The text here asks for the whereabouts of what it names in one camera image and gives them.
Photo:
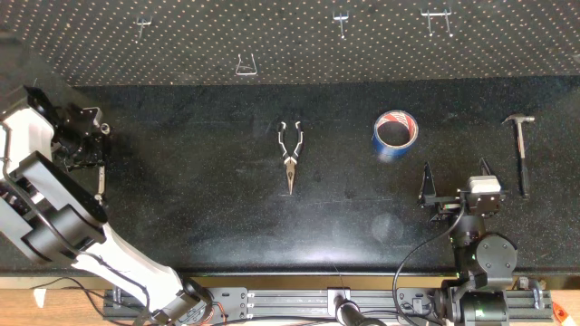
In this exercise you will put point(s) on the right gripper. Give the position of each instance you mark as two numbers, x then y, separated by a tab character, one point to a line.
441	200

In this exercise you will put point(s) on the hammer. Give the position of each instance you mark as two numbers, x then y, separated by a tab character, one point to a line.
521	140

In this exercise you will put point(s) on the roll of blue tape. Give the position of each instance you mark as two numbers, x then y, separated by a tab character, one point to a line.
385	149

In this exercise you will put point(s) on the black and white pliers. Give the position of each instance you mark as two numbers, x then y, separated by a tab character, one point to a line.
290	174

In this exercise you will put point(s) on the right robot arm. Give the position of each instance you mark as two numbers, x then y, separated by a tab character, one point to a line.
496	258

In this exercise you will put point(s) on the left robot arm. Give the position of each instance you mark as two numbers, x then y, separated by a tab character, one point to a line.
54	199

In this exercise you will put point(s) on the black pegboard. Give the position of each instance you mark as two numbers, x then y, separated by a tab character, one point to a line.
290	41

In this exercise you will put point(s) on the metal hook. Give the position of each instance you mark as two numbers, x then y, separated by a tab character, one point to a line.
144	21
246	73
436	14
341	20

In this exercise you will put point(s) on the white tape strip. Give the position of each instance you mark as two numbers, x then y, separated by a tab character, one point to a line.
40	296

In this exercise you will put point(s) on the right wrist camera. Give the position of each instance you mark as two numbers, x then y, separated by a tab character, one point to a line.
484	185

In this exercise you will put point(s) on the mounting rail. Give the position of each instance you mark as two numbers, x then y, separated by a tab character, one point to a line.
290	301

